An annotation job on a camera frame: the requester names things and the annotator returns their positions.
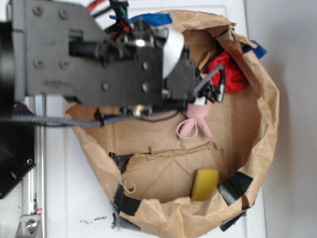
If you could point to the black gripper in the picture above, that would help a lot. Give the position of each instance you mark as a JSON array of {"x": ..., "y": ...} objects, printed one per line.
[{"x": 59, "y": 49}]

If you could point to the crumpled red paper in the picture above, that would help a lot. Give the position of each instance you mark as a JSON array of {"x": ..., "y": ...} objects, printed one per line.
[{"x": 233, "y": 74}]

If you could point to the blue tape strip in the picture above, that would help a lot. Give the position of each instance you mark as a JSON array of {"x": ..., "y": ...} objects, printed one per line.
[{"x": 153, "y": 19}]

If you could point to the pink plush bunny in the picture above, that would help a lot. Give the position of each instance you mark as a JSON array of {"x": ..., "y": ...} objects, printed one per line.
[{"x": 196, "y": 114}]

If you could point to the black tape piece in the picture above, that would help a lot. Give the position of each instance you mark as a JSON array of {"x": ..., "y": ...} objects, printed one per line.
[
  {"x": 234, "y": 187},
  {"x": 124, "y": 203}
]

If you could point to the brown paper bag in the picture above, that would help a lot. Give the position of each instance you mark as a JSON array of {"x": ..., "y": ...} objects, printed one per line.
[{"x": 157, "y": 167}]

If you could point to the yellow sponge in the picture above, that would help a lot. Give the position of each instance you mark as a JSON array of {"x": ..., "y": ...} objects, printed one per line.
[{"x": 205, "y": 182}]

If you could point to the black tape piece right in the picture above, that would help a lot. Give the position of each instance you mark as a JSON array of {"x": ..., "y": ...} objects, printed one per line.
[{"x": 234, "y": 187}]

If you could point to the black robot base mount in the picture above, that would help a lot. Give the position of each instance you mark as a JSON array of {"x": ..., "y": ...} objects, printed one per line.
[{"x": 17, "y": 153}]

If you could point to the aluminium rail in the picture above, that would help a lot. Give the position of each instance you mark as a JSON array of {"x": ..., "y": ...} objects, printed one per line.
[{"x": 33, "y": 222}]

